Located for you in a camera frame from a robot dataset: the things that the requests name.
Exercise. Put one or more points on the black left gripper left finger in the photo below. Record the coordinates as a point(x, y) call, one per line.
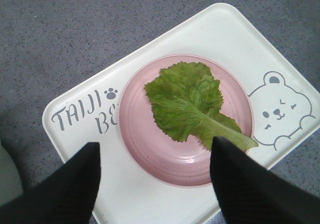
point(67, 196)

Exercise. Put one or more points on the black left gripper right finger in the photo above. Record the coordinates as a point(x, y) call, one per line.
point(247, 193)

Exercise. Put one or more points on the pink round plate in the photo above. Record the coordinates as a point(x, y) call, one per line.
point(182, 164)

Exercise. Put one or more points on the green lettuce leaf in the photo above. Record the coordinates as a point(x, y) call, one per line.
point(186, 101)

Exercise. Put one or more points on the cream bear serving tray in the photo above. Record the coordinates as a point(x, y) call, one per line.
point(286, 110)

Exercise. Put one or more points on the green electric cooking pot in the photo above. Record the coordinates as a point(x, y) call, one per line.
point(10, 181)

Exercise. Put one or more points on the grey stone countertop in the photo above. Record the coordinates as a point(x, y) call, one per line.
point(49, 46)

